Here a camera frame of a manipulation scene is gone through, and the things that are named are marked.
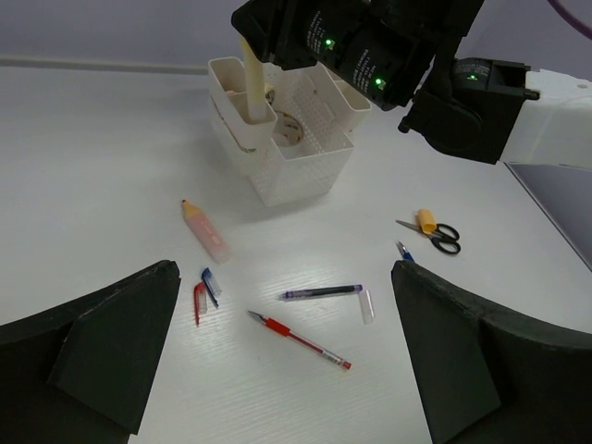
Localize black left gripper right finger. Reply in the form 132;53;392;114
391;260;591;443

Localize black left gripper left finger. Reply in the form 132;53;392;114
1;260;180;443

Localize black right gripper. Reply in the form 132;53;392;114
230;0;483;111

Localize patterned washi tape roll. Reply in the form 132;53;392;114
264;82;276;105

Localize large clear packing tape roll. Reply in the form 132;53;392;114
272;111;304;148

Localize yellow highlighter marker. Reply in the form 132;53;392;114
240;37;267;124

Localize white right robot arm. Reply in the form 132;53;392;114
231;1;591;169

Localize clear pen cap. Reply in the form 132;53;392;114
358;290;375;325

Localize white perforated organizer basket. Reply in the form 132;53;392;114
208;57;372;206

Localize red pen cap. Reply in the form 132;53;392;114
193;281;208;326

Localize blue ballpoint pen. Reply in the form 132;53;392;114
396;240;414;262

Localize purple gel pen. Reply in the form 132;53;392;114
277;284;364;302

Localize yellow highlighter cap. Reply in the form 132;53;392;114
416;208;438;234

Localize pink highlighter marker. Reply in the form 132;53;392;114
181;199;230;264

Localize red gel pen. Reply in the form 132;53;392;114
248;310;352;371

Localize black handled scissors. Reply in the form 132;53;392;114
397;220;462;255

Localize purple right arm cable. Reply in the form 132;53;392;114
548;0;592;41

